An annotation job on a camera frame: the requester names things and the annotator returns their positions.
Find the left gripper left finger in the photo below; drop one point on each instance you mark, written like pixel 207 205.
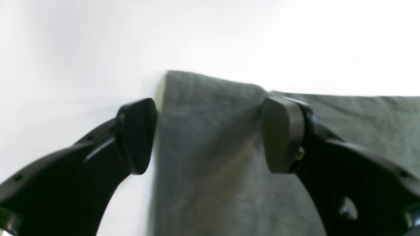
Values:
pixel 67 192

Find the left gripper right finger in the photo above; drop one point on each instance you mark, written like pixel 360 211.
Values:
pixel 356 192

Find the dark grey T-shirt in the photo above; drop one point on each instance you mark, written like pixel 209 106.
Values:
pixel 212 178

